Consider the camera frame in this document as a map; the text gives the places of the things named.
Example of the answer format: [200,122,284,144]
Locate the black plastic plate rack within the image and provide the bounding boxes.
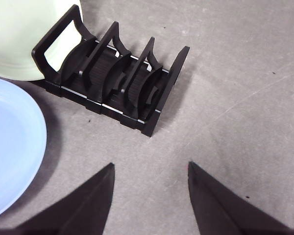
[31,4,191,138]

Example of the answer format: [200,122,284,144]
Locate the blue round plate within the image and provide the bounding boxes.
[0,77,48,221]

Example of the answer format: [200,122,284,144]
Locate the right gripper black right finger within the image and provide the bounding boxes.
[188,161,294,235]

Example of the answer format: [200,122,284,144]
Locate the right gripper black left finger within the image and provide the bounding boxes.
[0,163,115,235]

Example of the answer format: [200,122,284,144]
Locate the green round plate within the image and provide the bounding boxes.
[0,0,83,81]

